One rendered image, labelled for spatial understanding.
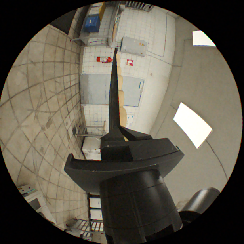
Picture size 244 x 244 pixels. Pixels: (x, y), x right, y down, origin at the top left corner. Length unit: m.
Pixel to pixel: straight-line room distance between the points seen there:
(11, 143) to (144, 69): 3.11
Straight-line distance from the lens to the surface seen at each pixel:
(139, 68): 2.58
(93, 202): 4.05
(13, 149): 1.08
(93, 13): 2.57
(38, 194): 1.07
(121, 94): 0.19
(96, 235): 0.90
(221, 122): 2.03
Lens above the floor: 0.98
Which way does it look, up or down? 9 degrees up
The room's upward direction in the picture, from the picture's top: 92 degrees clockwise
